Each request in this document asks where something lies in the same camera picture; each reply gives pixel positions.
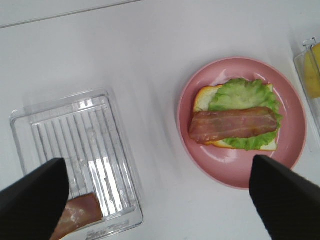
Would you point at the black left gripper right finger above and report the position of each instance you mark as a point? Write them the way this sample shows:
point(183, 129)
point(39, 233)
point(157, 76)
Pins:
point(288, 204)

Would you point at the pink plate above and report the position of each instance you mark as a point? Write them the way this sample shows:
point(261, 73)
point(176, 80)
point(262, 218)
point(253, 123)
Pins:
point(232, 167)

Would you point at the yellow cheese slice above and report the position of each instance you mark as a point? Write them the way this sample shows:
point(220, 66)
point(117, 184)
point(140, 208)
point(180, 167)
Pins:
point(311, 70)

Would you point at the clear plastic left tray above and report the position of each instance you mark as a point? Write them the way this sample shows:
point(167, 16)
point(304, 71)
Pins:
point(85, 130)

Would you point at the clear plastic tray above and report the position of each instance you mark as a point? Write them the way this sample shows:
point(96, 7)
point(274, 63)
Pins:
point(85, 130)
point(312, 105)

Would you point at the green lettuce leaf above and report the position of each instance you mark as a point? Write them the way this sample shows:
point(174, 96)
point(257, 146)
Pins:
point(239, 94)

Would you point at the bread slice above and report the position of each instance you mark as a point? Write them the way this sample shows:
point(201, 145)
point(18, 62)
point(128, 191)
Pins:
point(201, 103)

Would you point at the clear plastic right tray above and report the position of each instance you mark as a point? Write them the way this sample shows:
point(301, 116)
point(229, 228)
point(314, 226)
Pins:
point(312, 105)

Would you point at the curved bacon strip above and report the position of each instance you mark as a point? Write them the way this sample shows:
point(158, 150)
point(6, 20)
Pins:
point(235, 123)

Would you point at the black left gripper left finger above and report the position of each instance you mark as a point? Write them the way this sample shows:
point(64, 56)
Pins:
point(31, 208)

